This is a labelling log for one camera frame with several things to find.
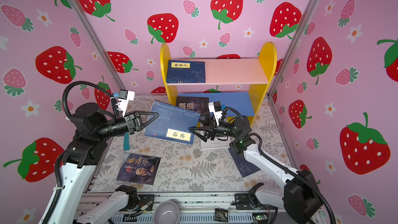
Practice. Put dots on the blue book yellow label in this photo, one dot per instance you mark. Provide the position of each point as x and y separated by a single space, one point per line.
185 72

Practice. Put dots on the yellow wooden bookshelf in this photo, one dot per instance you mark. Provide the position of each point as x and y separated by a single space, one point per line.
258 73

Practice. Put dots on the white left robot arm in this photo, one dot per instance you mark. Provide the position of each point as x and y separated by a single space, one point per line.
74 168

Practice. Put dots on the navy book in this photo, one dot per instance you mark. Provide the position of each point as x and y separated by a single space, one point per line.
244 167

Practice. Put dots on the grey bowl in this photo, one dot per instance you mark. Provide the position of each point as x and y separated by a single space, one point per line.
166 213

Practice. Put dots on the dark portrait cover book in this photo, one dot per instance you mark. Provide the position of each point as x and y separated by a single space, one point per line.
139 169

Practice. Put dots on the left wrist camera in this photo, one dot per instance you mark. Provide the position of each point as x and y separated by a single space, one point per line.
121 100

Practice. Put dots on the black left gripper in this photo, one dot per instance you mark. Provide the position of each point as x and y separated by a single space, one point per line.
133 123

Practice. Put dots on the teal plastic bar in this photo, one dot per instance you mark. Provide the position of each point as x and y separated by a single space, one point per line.
126 142

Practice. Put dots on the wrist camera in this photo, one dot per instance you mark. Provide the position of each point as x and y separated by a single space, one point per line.
216 108
121 100

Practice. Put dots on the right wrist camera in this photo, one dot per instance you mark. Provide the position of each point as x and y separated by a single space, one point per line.
216 108

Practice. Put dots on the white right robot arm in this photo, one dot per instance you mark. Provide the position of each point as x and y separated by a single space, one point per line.
298 195

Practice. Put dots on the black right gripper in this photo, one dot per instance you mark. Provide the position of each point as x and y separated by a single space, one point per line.
213 129

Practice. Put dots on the white photo cover book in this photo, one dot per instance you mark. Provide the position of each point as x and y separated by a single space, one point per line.
216 144

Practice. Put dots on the small black circuit board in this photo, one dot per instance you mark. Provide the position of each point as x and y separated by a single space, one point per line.
221 215

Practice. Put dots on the black wolf cover book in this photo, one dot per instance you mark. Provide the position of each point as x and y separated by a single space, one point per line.
196 104

